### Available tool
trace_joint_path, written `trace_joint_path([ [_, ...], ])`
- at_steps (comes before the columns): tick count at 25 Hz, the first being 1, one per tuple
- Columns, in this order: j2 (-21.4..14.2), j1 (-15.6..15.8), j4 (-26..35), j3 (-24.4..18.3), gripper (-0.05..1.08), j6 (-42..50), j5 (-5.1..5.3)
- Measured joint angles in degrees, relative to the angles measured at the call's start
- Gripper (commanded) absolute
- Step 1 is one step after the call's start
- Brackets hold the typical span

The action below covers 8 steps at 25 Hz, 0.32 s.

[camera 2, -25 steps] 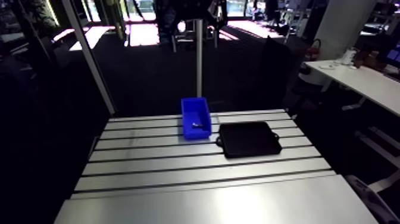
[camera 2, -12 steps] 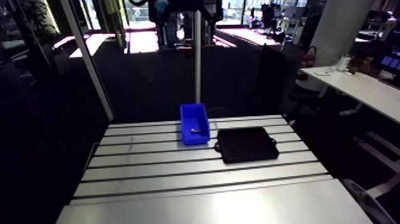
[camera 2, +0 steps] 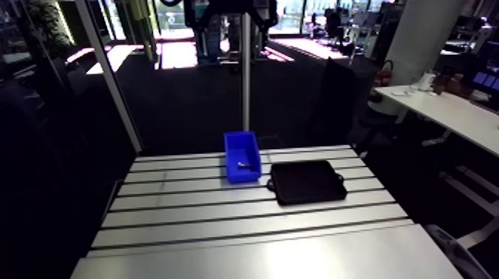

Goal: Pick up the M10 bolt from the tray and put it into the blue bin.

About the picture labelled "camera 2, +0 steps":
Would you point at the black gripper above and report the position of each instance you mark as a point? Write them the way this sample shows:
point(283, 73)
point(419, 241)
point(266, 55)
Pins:
point(230, 5)

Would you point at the steel bolt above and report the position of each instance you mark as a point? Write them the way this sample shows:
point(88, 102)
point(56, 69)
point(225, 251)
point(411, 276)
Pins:
point(244, 165)

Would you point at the blue bin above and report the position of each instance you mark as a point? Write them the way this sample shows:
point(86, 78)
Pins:
point(242, 171)

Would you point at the black tray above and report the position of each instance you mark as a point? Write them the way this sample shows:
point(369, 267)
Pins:
point(306, 182)

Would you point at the black office chair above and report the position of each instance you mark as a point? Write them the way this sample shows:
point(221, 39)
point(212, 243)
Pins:
point(333, 25)

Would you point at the red fire extinguisher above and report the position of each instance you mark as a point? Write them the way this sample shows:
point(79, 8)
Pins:
point(384, 75)

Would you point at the white desk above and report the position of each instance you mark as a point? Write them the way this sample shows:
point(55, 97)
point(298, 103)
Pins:
point(452, 111)

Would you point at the pale holed strip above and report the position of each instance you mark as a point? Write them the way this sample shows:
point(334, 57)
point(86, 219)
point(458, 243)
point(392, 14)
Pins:
point(456, 253)

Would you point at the upright grey metal post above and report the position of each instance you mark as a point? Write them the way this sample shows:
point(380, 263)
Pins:
point(246, 78)

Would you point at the slanted pale metal post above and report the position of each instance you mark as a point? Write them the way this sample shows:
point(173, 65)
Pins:
point(111, 78)

